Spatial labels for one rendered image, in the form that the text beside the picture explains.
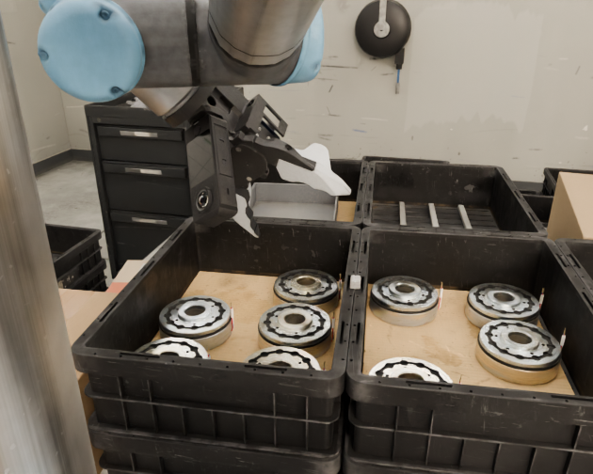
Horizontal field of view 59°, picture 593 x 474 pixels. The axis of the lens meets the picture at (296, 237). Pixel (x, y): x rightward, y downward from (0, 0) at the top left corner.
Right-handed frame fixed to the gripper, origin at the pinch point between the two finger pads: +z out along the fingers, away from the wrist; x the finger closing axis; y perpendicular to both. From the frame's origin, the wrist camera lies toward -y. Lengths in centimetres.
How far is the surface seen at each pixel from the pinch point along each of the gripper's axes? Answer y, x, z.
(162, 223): 92, 131, 37
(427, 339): -1.6, -1.6, 26.9
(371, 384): -19.1, -7.1, 7.7
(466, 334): 0.5, -5.5, 30.9
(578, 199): 43, -19, 55
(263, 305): 2.1, 20.0, 13.2
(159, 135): 107, 109, 12
